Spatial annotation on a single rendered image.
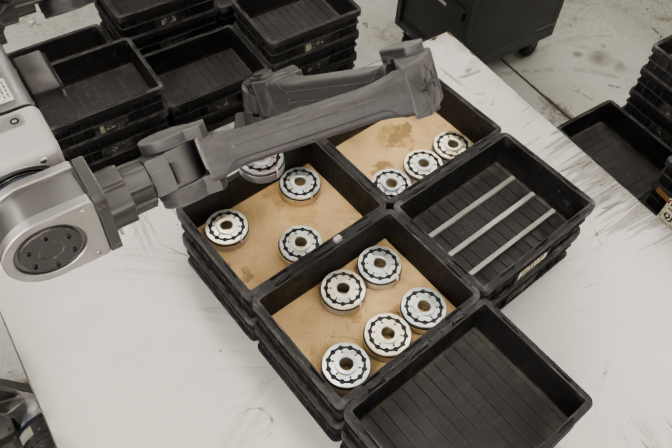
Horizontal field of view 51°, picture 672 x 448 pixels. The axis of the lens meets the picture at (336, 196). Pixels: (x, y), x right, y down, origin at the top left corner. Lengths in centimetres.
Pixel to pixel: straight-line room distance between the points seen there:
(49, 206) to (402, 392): 86
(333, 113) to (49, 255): 42
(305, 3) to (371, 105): 192
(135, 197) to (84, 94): 163
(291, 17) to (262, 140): 185
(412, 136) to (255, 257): 56
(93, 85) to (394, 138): 117
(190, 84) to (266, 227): 112
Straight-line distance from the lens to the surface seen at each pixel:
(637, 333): 189
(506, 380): 157
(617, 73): 365
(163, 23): 279
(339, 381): 148
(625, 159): 286
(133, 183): 97
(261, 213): 172
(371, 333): 153
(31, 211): 95
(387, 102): 98
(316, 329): 156
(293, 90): 126
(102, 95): 256
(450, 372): 155
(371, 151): 186
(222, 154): 99
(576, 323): 184
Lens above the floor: 222
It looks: 52 degrees down
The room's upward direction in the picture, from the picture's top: 4 degrees clockwise
